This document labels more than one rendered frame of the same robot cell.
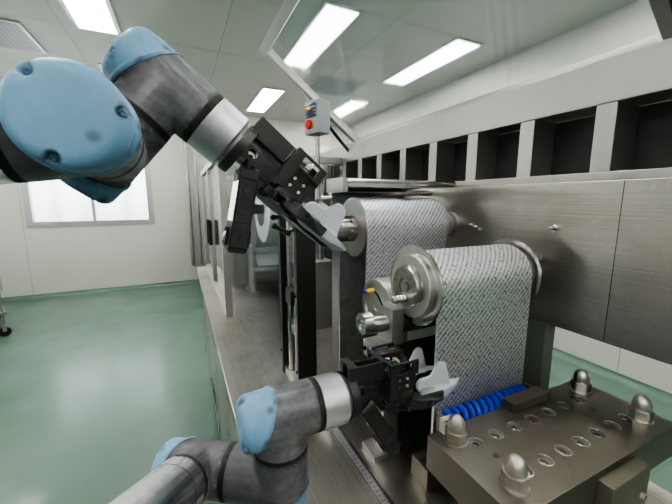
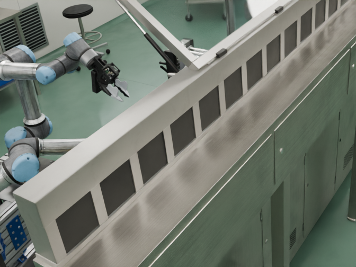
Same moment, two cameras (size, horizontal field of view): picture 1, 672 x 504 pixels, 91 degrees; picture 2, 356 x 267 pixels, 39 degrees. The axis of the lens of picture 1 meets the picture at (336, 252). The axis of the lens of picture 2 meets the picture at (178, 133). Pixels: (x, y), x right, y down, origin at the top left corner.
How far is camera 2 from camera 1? 206 cm
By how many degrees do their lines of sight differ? 64
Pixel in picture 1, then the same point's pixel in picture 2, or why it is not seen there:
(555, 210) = not seen: hidden behind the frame
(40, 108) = (38, 77)
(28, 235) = not seen: outside the picture
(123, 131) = (46, 80)
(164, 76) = (71, 49)
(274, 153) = (98, 68)
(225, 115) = (83, 59)
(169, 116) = (75, 56)
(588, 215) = not seen: hidden behind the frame
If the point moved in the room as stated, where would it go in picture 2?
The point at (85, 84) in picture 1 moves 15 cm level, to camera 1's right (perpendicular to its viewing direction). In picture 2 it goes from (41, 74) to (52, 87)
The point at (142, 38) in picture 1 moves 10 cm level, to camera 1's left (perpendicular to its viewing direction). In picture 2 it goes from (67, 40) to (59, 34)
